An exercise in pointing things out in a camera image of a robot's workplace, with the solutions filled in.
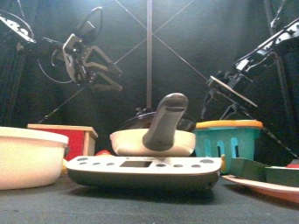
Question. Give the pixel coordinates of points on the teal basket with orange rim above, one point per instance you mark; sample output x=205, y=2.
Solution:
x=226, y=140

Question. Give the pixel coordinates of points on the grey vertical frame pole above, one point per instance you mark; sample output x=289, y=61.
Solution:
x=149, y=52

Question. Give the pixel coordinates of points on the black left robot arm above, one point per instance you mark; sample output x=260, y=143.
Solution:
x=15, y=29

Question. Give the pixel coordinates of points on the red toy tomato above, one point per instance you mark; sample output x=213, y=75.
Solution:
x=103, y=153

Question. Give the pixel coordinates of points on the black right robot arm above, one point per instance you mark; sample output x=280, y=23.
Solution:
x=273, y=40

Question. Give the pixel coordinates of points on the green sushi cube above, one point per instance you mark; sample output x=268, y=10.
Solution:
x=249, y=169

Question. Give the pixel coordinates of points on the white toy stove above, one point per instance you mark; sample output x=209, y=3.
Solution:
x=145, y=175

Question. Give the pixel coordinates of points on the pink toy tray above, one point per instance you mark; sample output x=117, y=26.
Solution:
x=269, y=189

